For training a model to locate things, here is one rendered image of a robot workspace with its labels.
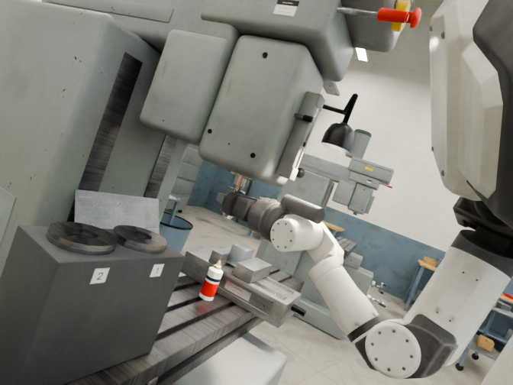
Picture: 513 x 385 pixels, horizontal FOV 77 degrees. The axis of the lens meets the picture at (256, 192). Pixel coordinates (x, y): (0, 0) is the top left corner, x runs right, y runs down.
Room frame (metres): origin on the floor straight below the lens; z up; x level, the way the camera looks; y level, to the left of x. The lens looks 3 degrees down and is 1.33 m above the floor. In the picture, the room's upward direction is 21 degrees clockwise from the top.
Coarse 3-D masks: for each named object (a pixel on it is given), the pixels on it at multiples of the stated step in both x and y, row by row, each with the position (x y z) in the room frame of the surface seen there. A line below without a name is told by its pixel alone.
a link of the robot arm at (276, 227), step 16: (272, 208) 0.70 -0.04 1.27; (288, 208) 0.68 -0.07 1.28; (304, 208) 0.65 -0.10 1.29; (320, 208) 0.64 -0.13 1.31; (272, 224) 0.68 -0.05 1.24; (288, 224) 0.62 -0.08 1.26; (304, 224) 0.64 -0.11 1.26; (272, 240) 0.64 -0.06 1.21; (288, 240) 0.61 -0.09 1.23; (304, 240) 0.63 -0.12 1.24; (320, 240) 0.67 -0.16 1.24
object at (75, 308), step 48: (48, 240) 0.41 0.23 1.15; (96, 240) 0.44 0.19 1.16; (144, 240) 0.52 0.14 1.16; (0, 288) 0.42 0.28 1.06; (48, 288) 0.37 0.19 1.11; (96, 288) 0.42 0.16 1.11; (144, 288) 0.50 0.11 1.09; (0, 336) 0.40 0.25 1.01; (48, 336) 0.38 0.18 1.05; (96, 336) 0.45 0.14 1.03; (144, 336) 0.53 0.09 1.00; (0, 384) 0.39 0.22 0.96; (48, 384) 0.40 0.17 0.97
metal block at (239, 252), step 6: (234, 246) 0.97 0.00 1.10; (240, 246) 0.98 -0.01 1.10; (246, 246) 1.01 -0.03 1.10; (234, 252) 0.96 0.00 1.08; (240, 252) 0.96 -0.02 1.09; (246, 252) 0.95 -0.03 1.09; (252, 252) 0.99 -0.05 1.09; (228, 258) 0.97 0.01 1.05; (234, 258) 0.96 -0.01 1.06; (240, 258) 0.95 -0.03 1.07; (246, 258) 0.96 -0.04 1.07; (234, 264) 0.96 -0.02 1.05
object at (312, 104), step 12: (312, 96) 0.77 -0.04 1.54; (300, 108) 0.77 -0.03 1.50; (312, 108) 0.76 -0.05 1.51; (300, 120) 0.77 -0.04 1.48; (300, 132) 0.76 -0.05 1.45; (288, 144) 0.77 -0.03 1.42; (300, 144) 0.76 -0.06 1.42; (288, 156) 0.77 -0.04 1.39; (300, 156) 0.77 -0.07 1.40; (288, 168) 0.76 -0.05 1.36
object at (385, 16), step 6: (342, 12) 0.68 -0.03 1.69; (348, 12) 0.67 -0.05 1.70; (354, 12) 0.67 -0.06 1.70; (360, 12) 0.66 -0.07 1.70; (366, 12) 0.66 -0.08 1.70; (372, 12) 0.65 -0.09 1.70; (378, 12) 0.64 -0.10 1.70; (384, 12) 0.64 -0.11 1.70; (390, 12) 0.63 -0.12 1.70; (396, 12) 0.63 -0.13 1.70; (402, 12) 0.62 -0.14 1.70; (378, 18) 0.65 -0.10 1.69; (384, 18) 0.64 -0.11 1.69; (390, 18) 0.64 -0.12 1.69; (396, 18) 0.63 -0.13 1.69; (402, 18) 0.63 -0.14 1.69
